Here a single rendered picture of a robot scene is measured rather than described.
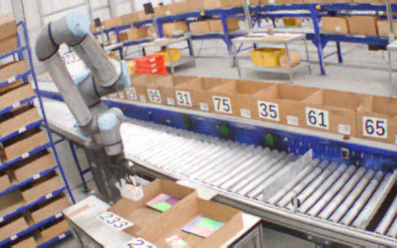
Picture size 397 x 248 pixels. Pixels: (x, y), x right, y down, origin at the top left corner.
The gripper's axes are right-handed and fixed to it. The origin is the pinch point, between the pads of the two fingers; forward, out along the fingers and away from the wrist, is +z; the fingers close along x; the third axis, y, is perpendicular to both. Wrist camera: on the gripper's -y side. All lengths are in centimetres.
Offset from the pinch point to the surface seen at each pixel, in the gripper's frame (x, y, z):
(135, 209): -6.2, 9.8, 17.1
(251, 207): -34, -43, 21
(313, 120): -91, -56, -2
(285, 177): -56, -51, 16
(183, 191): -24.7, -9.8, 11.9
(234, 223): -8, -50, 12
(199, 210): -17.5, -23.8, 16.0
